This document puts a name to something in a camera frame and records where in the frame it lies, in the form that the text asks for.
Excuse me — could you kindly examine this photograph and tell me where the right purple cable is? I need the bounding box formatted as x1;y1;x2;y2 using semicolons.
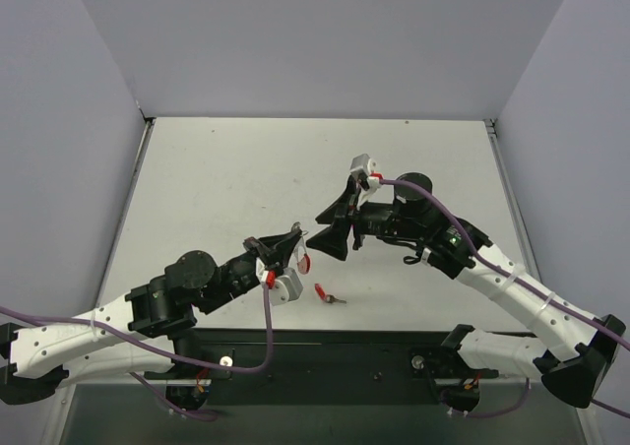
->
378;177;630;416

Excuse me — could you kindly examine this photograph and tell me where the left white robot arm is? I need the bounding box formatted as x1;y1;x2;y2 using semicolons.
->
1;224;310;406

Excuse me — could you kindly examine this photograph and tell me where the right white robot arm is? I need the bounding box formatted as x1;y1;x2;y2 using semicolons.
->
306;172;625;409

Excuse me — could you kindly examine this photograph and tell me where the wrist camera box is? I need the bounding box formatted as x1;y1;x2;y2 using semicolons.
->
349;154;378;184
268;268;303;306

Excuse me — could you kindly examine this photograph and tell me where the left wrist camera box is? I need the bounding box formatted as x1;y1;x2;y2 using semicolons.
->
268;268;303;306

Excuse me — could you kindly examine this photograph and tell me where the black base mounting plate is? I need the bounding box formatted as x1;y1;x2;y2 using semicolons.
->
145;330;498;406

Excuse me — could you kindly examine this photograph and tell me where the purple cable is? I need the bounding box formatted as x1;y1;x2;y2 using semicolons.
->
0;280;275;422
378;177;630;416

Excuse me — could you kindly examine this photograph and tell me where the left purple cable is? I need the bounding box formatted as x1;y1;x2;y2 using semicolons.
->
0;280;275;422

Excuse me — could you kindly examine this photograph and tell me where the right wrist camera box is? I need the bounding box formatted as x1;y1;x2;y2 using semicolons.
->
349;154;378;184

